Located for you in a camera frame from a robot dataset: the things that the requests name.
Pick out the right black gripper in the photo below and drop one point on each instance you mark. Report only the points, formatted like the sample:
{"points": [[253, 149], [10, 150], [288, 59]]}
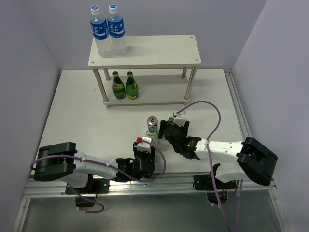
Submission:
{"points": [[184, 129]]}

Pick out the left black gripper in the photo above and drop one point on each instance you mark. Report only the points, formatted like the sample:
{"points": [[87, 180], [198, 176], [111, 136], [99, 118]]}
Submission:
{"points": [[152, 153]]}

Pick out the green glass bottle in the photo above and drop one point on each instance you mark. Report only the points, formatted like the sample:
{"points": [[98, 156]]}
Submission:
{"points": [[118, 86], [132, 90]]}

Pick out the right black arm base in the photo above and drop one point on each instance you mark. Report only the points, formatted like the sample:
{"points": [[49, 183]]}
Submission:
{"points": [[204, 182]]}

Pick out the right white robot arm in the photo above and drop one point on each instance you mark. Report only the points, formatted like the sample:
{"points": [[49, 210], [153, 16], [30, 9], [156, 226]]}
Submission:
{"points": [[248, 159]]}

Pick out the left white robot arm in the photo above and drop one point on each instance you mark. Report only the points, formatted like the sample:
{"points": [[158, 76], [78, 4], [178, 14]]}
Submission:
{"points": [[64, 162]]}

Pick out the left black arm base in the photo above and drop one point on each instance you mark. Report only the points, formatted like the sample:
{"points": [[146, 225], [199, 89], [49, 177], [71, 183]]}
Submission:
{"points": [[99, 186]]}

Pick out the white two-tier shelf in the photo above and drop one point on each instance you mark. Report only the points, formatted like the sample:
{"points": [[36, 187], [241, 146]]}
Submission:
{"points": [[164, 67]]}

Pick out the rear red silver can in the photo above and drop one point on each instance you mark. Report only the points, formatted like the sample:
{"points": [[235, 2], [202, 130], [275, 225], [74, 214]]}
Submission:
{"points": [[152, 122]]}

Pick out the right blue-label water bottle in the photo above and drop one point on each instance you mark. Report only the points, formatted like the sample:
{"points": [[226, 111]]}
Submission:
{"points": [[117, 31]]}

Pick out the blue-label water bottle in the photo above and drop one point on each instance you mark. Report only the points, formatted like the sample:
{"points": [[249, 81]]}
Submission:
{"points": [[101, 33], [117, 31]]}

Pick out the left blue-label water bottle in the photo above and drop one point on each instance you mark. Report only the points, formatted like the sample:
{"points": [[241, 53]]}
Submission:
{"points": [[101, 33]]}

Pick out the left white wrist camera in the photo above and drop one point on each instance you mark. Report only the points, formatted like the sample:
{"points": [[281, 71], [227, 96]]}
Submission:
{"points": [[144, 144]]}

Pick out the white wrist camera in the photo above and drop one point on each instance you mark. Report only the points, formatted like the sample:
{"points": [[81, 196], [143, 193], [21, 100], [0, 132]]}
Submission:
{"points": [[180, 118], [144, 144]]}

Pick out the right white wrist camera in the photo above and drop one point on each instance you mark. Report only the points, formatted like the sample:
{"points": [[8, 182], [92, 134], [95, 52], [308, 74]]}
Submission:
{"points": [[180, 118]]}

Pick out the aluminium front rail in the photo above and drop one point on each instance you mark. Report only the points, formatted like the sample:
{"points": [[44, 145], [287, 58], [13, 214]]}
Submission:
{"points": [[167, 184]]}

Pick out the aluminium rail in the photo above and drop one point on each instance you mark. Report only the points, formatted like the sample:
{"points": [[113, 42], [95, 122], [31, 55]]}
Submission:
{"points": [[167, 184], [240, 114]]}

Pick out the aluminium right rail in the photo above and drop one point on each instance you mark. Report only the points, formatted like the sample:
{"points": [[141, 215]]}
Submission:
{"points": [[240, 114]]}

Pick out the black box under rail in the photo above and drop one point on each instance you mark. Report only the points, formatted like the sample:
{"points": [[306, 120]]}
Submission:
{"points": [[84, 203]]}

